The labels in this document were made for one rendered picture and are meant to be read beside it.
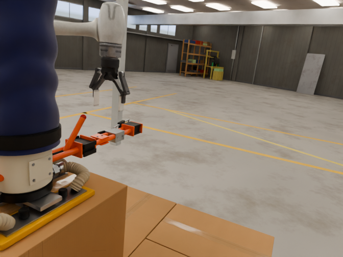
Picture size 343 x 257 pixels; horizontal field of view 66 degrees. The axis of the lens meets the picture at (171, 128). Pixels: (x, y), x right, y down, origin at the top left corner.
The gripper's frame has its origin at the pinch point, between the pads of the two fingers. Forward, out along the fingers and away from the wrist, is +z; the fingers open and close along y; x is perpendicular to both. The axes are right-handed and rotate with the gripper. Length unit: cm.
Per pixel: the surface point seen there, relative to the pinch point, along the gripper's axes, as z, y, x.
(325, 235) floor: 121, 122, 166
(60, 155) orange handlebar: 13.3, 3.8, -29.4
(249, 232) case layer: 67, 64, 46
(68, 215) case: 27.1, 17.1, -38.2
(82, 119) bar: 2.8, 1.5, -16.8
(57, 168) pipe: 18.6, 2.5, -29.4
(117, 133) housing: 12.5, 3.5, 3.0
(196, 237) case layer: 67, 41, 26
